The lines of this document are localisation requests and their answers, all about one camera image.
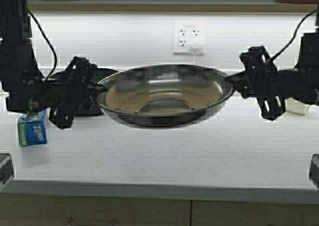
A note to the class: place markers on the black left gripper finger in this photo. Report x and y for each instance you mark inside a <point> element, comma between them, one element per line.
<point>98,87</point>

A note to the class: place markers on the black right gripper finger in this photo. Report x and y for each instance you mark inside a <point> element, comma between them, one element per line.
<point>233,79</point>

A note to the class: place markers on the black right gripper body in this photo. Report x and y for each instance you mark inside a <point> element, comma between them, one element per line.
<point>260,80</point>

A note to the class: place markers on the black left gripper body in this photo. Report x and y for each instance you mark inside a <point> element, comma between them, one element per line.
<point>69,91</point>

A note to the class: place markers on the large stainless steel pan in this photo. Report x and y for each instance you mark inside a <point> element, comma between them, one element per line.
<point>164,95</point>

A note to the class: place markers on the robot base left corner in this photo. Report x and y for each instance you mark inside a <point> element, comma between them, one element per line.
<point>6,170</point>

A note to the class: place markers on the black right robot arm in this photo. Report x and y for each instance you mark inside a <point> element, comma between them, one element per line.
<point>302,81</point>

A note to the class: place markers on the robot base right corner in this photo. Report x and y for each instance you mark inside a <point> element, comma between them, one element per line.
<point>314,170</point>

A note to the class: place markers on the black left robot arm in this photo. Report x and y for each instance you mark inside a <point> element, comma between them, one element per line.
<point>28,90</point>

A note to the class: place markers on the black cooking pot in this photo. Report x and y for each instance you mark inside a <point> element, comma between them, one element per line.
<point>87,108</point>

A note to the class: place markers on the brown plate in cabinet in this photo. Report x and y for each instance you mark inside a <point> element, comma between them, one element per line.
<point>297,1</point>

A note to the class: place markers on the white paper cup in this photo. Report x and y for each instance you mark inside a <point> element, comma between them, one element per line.
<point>296,107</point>

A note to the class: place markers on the white plug adapter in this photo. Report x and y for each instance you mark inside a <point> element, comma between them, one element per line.
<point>196,48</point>

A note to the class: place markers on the blue Ziploc bag box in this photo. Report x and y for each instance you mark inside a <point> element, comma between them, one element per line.
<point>32,129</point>

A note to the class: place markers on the left wooden drawer front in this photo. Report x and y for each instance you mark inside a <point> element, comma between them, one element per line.
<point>40,210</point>

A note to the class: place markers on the wooden drawer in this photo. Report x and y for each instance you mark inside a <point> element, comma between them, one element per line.
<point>40,210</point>
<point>212,213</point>

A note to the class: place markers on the right wooden drawer front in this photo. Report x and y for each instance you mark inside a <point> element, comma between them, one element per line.
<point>212,213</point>

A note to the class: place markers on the white wall power outlet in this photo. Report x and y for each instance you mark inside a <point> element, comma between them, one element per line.
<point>187,32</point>

